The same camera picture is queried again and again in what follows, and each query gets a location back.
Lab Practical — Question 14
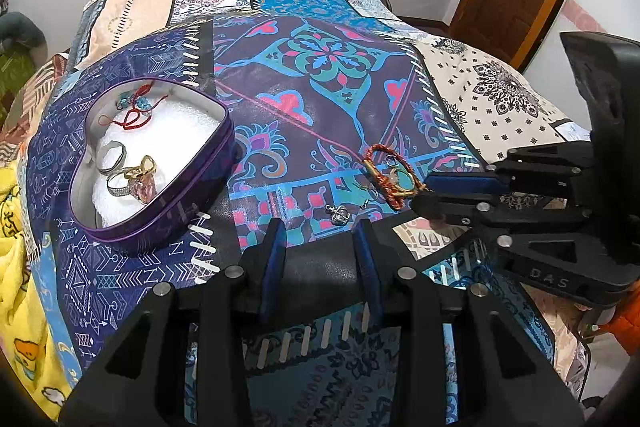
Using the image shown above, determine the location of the silver charm pendant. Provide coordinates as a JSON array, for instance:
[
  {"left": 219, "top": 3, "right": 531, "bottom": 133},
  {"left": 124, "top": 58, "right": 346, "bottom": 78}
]
[{"left": 324, "top": 204, "right": 350, "bottom": 227}]

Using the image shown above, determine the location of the patchwork patterned bedspread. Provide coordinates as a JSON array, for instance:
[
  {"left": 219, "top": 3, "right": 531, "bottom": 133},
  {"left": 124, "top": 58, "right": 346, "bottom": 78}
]
[{"left": 22, "top": 0, "right": 594, "bottom": 427}]

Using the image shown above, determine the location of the pink gem ring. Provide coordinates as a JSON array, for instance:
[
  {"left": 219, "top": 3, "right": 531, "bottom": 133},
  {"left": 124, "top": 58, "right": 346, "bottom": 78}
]
[{"left": 105, "top": 152, "right": 161, "bottom": 205}]

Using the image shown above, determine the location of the green patterned bag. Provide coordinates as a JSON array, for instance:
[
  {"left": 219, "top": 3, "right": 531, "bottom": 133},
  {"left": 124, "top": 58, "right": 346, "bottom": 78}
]
[{"left": 0, "top": 46, "right": 35, "bottom": 121}]

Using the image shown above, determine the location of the orange gold braided bracelet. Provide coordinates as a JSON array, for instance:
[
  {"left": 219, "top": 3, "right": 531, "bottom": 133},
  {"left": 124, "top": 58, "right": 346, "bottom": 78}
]
[{"left": 361, "top": 143, "right": 429, "bottom": 212}]

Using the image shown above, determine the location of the grey green plush toy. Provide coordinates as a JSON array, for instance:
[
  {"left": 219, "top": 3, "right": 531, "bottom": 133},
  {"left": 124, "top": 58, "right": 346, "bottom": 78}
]
[{"left": 0, "top": 12, "right": 48, "bottom": 66}]

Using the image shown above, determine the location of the blue bead charm bracelet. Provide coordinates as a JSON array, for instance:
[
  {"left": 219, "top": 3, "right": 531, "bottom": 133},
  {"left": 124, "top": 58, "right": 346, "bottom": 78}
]
[{"left": 115, "top": 89, "right": 152, "bottom": 114}]

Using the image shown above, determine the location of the silver band ring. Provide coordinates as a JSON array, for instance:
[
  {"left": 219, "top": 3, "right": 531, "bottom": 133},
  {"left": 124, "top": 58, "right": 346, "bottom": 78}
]
[{"left": 95, "top": 140, "right": 127, "bottom": 176}]

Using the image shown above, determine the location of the purple heart jewelry box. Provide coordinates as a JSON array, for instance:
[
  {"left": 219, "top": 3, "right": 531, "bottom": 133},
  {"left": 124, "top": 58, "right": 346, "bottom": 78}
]
[{"left": 68, "top": 78, "right": 235, "bottom": 254}]

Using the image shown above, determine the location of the yellow cartoon blanket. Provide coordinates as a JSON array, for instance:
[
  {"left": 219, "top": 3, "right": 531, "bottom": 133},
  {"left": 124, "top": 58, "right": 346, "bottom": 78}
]
[{"left": 1, "top": 159, "right": 82, "bottom": 421}]

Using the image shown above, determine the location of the red cord bracelet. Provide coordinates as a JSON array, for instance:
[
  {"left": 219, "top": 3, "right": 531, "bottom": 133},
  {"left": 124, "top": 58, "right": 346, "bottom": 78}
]
[{"left": 96, "top": 82, "right": 170, "bottom": 131}]

